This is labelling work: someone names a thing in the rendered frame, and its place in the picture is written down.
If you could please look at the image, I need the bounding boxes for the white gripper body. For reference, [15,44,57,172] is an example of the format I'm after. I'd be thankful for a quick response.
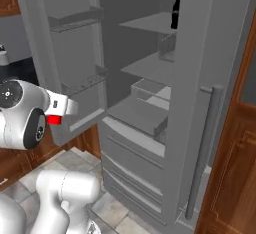
[64,97,80,116]

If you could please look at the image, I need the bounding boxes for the grey fridge door with shelves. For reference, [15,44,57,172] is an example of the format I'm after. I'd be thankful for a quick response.
[12,0,110,147]

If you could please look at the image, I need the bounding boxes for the clear fridge crisper drawer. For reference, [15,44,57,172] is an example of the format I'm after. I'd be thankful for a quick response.
[130,77,172,113]

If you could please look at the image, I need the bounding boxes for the grey fridge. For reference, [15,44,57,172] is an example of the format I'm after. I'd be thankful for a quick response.
[96,0,256,233]

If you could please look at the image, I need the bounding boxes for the clear fridge bin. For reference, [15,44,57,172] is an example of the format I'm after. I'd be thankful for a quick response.
[158,32,177,63]

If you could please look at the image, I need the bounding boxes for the brown wooden base cupboards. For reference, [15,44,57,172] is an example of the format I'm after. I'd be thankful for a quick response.
[0,123,102,193]

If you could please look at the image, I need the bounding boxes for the small white appliance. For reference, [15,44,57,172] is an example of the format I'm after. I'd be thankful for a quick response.
[0,44,10,68]

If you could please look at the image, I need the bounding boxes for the grey freezer drawer front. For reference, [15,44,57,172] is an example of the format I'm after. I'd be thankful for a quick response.
[99,115,168,228]

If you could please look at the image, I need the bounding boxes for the black bottle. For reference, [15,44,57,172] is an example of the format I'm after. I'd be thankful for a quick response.
[170,0,181,30]

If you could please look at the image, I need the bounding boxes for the grey fridge door with handle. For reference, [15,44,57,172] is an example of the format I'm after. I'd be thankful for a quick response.
[161,0,256,227]

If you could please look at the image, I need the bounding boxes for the grey fridge door handle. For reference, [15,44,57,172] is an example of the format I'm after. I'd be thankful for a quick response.
[184,84,225,221]

